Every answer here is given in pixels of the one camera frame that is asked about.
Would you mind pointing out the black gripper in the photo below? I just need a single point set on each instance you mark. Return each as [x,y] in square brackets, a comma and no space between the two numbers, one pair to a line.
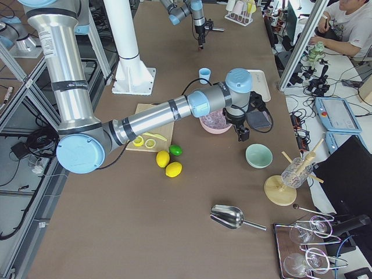
[199,29]
[235,120]

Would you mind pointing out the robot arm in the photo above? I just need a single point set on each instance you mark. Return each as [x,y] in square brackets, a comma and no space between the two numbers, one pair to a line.
[193,8]
[87,139]

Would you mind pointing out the pink bowl of ice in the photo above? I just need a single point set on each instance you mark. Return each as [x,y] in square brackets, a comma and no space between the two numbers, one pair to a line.
[215,122]

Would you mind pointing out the light blue plastic cup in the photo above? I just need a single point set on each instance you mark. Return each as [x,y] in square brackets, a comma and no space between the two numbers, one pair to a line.
[204,75]

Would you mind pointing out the white plastic cup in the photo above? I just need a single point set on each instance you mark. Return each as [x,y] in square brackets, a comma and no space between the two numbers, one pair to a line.
[230,5]

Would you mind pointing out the pink plastic cup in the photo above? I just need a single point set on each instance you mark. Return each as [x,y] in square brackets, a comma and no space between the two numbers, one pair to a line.
[238,7]

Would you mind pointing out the yellow plastic cup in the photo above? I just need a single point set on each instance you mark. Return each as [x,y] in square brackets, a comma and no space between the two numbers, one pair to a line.
[251,6]

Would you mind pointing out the steel ice scoop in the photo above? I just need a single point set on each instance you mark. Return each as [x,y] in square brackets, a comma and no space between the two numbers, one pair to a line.
[232,217]

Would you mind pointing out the grey folded cloth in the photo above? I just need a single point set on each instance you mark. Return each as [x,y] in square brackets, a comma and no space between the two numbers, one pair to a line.
[259,120]

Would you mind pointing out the mint green bowl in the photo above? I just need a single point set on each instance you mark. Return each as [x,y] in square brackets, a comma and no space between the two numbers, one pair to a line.
[258,156]

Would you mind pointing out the cream rabbit tray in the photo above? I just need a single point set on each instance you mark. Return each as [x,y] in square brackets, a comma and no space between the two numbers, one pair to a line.
[259,84]

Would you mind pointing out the clear textured glass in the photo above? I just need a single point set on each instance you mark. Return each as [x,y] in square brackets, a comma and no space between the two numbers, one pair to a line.
[295,174]

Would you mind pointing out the green lime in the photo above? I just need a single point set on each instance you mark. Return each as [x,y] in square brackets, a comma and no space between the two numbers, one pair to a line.
[175,150]

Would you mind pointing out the wooden glass drying stand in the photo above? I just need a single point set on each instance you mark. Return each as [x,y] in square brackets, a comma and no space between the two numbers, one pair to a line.
[279,193]

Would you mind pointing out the whole yellow lemon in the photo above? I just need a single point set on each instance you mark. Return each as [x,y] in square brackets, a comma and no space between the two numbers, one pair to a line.
[173,169]
[162,158]

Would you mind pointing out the wooden cutting board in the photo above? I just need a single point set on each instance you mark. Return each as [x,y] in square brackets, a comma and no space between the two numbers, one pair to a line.
[154,119]

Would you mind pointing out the yellow plastic knife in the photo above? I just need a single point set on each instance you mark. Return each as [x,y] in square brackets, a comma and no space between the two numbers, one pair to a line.
[158,136]

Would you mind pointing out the blue teach pendant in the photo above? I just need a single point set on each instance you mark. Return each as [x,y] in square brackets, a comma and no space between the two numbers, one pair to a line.
[334,140]
[335,114]

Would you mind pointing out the lemon half lower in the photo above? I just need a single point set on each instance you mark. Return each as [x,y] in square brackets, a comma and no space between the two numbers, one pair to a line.
[150,143]

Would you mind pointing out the lemon half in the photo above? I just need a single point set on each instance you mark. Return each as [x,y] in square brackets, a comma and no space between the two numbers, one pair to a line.
[138,141]
[150,143]

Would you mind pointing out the lemon half upper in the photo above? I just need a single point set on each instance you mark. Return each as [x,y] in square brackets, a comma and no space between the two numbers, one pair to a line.
[138,141]

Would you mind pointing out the black monitor near corner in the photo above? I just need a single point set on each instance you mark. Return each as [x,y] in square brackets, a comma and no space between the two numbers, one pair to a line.
[347,178]

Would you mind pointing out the wine glass rack tray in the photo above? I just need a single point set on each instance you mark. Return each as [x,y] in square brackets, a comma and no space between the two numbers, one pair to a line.
[301,247]

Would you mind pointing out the person in white shirt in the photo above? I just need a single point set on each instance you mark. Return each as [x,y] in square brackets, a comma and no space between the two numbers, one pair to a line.
[351,22]

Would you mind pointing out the white wire cup rack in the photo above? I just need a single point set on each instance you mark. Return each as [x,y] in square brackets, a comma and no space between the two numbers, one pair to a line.
[244,19]

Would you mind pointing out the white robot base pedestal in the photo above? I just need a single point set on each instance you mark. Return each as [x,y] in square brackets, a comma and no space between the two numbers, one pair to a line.
[132,76]

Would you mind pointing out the aluminium frame post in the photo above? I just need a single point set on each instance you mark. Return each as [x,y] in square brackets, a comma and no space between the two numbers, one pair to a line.
[315,11]

